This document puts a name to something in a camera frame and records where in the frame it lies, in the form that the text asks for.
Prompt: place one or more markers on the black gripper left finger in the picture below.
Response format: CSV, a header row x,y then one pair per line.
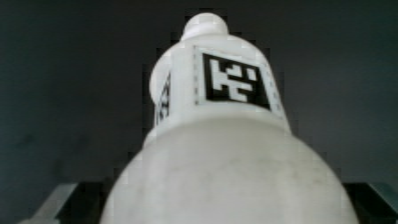
x,y
73,205

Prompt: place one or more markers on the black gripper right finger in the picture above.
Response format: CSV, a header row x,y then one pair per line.
x,y
375,202

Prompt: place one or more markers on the white lamp bulb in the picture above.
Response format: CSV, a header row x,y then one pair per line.
x,y
224,171

